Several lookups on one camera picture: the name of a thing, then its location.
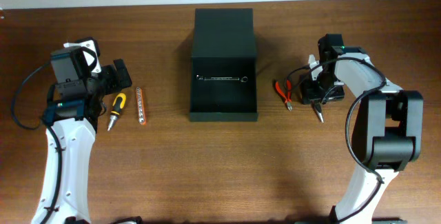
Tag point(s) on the small red cutting pliers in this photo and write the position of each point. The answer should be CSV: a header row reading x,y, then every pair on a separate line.
x,y
285,94

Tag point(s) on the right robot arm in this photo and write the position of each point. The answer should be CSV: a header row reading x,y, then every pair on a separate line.
x,y
383,127

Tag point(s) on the yellow black screwdriver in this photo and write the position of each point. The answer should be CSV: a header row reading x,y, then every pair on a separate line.
x,y
117,107

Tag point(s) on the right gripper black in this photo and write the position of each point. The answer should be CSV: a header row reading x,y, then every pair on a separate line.
x,y
308,92

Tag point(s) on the black open box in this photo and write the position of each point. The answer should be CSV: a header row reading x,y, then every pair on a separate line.
x,y
223,59

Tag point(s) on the silver blue wrench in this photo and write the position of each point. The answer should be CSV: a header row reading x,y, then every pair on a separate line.
x,y
243,79

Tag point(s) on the orange bit holder strip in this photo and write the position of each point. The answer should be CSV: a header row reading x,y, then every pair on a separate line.
x,y
140,106

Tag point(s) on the orange black needle-nose pliers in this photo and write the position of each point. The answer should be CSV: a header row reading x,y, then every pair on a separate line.
x,y
318,110

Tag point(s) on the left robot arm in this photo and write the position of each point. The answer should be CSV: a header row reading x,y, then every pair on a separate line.
x,y
74,105

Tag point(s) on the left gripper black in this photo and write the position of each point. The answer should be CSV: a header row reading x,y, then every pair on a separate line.
x,y
116,85

